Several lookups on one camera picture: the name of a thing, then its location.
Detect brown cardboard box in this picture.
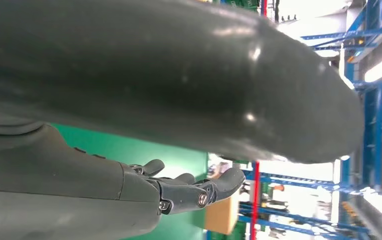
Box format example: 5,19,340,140
205,193,240,235

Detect red pole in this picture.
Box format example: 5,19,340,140
249,0,268,240

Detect blue steel shelving rack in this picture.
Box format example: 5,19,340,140
207,0,382,240

